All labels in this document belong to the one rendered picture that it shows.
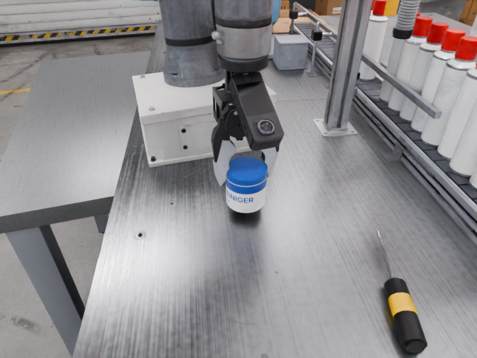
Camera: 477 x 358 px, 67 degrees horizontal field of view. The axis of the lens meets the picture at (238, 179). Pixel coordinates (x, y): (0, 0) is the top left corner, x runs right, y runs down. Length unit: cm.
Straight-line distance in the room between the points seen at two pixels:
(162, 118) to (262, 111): 28
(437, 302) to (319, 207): 23
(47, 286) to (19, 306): 84
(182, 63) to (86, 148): 29
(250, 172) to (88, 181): 34
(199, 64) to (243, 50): 35
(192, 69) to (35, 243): 48
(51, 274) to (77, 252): 97
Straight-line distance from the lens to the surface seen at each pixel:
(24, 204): 76
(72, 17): 513
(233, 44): 49
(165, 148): 75
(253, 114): 48
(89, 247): 185
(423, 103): 80
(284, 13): 205
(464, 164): 74
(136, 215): 66
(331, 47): 140
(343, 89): 88
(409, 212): 71
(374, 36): 107
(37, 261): 86
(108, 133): 93
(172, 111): 72
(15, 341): 165
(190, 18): 82
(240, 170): 59
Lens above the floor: 125
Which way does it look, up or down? 36 degrees down
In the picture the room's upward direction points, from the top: straight up
